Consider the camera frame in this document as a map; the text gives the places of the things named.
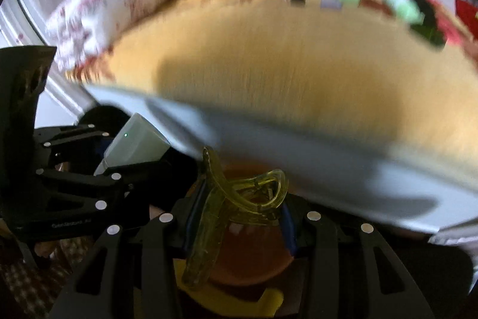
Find beige floral blanket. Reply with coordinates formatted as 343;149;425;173
65;0;478;189

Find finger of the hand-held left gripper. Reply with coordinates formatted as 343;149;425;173
15;166;150;243
33;123;113;164

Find pale grey plastic device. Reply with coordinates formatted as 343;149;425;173
93;113;171;175

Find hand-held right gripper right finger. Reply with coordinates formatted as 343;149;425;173
280;196;437;319

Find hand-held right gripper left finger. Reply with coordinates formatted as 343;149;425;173
48;188;210;319

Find yellow plastic piece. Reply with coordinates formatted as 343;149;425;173
175;283;284;318

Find orange plastic bowl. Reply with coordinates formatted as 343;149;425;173
175;166;295;286

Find yellow transparent hair claw clip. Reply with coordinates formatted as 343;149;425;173
181;146;290;291

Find grey flat board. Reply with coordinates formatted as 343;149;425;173
84;83;449;234

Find dark green object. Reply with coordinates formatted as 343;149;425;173
409;0;449;49

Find red cloth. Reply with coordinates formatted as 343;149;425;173
454;0;478;29

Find checkered cloth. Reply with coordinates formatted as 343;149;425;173
0;240;73;319

